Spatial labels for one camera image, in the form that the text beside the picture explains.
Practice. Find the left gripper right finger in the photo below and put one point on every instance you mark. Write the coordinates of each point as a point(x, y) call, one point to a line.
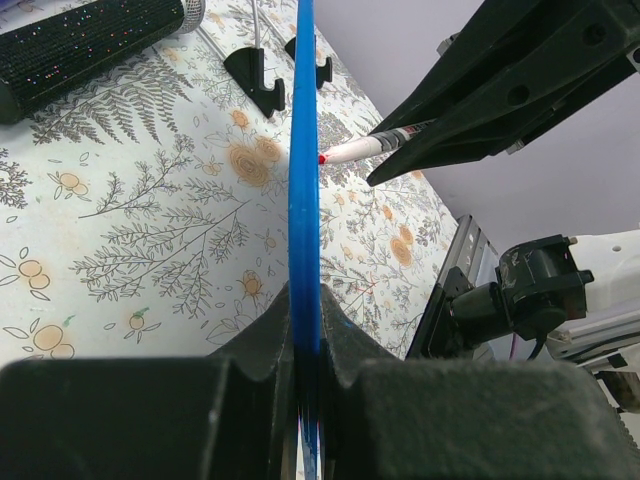
point(386, 418)

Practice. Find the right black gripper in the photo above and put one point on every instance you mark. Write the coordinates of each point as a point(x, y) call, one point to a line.
point(509, 77)

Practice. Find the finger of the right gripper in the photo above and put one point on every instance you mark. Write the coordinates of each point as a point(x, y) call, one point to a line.
point(498, 35)

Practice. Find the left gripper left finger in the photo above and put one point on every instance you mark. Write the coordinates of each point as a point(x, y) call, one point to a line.
point(228, 415)

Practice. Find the red whiteboard marker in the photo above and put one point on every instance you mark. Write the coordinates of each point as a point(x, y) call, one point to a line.
point(372, 145)

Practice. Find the blue framed whiteboard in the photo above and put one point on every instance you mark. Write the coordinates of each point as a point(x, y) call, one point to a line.
point(303, 230)

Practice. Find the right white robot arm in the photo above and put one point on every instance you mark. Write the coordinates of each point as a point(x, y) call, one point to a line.
point(539, 285)

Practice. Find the floral table mat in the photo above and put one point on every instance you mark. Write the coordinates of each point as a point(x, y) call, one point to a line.
point(146, 213)

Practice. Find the black glitter microphone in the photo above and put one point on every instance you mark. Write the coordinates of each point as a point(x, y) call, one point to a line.
point(47, 59)

